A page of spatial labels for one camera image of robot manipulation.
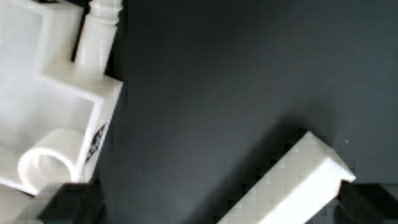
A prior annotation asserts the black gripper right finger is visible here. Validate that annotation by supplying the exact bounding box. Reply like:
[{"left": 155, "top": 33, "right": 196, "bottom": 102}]
[{"left": 334, "top": 183, "right": 398, "bottom": 224}]

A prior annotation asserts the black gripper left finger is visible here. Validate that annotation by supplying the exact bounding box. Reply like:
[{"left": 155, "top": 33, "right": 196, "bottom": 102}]
[{"left": 40, "top": 184, "right": 105, "bottom": 224}]

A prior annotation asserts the white chair seat part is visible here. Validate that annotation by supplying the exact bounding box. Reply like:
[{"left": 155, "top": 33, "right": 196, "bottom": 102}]
[{"left": 0, "top": 0, "right": 123, "bottom": 194}]

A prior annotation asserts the white U-shaped border fence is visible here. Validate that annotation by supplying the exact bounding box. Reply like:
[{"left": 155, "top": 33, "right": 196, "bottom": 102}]
[{"left": 217, "top": 132, "right": 356, "bottom": 224}]

